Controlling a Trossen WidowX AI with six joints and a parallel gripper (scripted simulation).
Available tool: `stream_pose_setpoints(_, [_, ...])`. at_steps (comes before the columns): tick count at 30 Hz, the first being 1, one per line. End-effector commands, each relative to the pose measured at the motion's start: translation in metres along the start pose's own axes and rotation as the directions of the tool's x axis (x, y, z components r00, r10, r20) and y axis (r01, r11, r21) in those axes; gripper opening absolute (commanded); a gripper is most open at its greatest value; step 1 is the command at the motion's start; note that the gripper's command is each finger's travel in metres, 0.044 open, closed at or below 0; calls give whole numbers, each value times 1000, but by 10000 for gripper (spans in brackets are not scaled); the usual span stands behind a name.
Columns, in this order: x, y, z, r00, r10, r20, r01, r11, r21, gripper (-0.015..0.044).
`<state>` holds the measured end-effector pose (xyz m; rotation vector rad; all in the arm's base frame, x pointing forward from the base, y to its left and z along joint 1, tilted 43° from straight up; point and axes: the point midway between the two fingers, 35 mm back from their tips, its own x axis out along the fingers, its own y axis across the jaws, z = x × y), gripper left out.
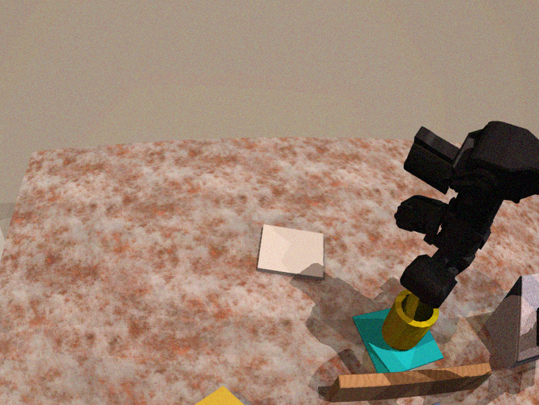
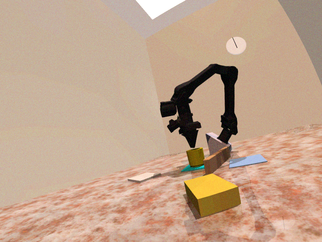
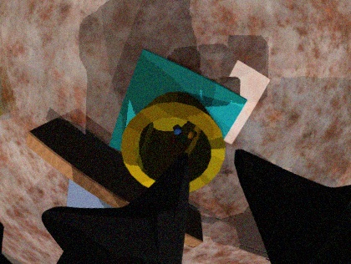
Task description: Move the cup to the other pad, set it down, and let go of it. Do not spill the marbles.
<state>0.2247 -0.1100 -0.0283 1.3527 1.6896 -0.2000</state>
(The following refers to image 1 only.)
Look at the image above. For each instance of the brown wooden bar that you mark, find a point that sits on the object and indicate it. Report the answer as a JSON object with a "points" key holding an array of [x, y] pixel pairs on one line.
{"points": [[392, 385]]}

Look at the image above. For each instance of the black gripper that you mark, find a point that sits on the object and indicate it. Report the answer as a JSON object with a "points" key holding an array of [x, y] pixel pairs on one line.
{"points": [[432, 279]]}

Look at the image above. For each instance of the yellow block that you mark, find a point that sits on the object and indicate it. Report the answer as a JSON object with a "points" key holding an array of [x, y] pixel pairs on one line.
{"points": [[220, 397]]}

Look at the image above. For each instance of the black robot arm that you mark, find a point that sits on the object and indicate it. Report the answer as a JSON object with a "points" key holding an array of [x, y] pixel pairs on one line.
{"points": [[498, 162]]}

